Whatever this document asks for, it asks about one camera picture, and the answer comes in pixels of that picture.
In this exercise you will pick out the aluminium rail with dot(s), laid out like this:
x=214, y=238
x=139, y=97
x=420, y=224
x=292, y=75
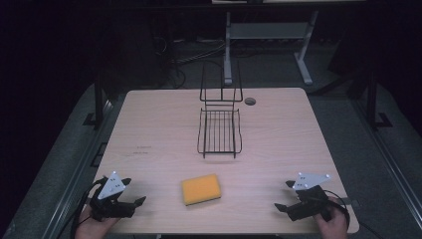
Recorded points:
x=76, y=179
x=388, y=159

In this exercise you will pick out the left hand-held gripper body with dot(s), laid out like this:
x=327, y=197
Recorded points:
x=111, y=189

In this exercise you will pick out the person's left hand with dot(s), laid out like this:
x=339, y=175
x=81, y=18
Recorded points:
x=91, y=227

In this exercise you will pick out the grey metal desk frame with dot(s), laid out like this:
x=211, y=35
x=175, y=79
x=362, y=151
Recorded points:
x=265, y=30

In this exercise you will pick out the yellow sponge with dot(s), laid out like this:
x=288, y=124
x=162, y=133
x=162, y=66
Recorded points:
x=201, y=189

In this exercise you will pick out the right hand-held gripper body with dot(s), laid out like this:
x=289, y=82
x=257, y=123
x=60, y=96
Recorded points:
x=308, y=200

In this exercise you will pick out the person's right hand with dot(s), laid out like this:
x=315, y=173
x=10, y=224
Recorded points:
x=331, y=227

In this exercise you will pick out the black metal post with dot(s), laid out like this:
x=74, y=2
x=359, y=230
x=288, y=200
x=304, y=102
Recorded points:
x=372, y=99
x=98, y=103

